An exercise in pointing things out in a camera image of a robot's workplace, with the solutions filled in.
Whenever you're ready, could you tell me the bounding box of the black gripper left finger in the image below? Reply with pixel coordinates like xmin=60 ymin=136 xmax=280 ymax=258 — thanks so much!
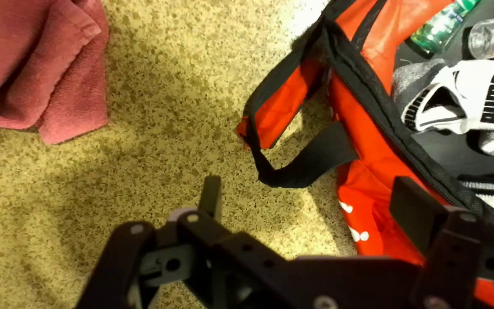
xmin=74 ymin=176 xmax=289 ymax=309

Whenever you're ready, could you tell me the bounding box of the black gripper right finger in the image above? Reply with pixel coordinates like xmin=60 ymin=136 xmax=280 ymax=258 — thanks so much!
xmin=388 ymin=176 xmax=494 ymax=309

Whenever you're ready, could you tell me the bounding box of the white grey Puma sock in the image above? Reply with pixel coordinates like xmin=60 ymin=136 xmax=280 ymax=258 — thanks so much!
xmin=391 ymin=58 xmax=494 ymax=140

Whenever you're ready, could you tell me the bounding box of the red black duffel bag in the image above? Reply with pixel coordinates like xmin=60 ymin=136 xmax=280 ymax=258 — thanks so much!
xmin=235 ymin=0 xmax=494 ymax=309

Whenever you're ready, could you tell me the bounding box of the green plastic bottle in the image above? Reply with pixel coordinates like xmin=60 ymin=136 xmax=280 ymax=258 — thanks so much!
xmin=409 ymin=0 xmax=482 ymax=59

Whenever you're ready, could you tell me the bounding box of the pink towel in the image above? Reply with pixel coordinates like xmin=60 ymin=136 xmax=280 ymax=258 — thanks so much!
xmin=0 ymin=0 xmax=110 ymax=147

